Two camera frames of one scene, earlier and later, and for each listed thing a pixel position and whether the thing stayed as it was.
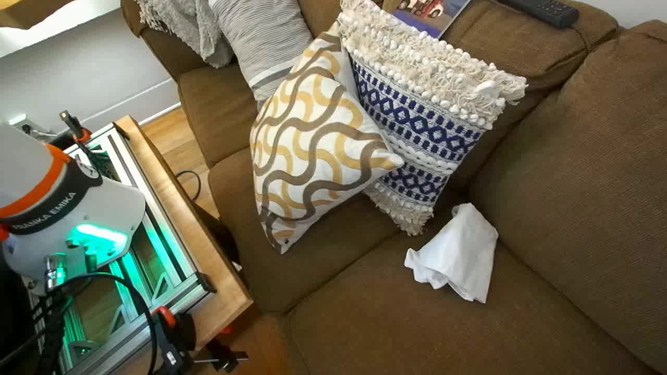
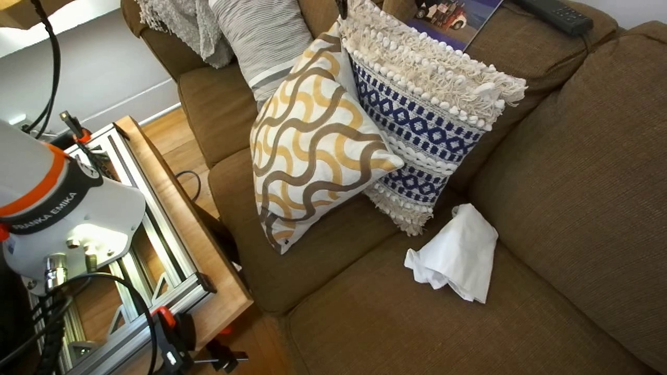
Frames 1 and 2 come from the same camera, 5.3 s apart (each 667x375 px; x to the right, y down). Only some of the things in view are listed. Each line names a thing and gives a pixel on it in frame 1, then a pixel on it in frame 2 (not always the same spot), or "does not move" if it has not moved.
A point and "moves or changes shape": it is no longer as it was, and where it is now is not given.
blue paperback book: (431, 18) moves or changes shape
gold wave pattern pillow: (314, 142) does not move
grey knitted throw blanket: (193, 22) does not move
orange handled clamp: (77, 132) does not move
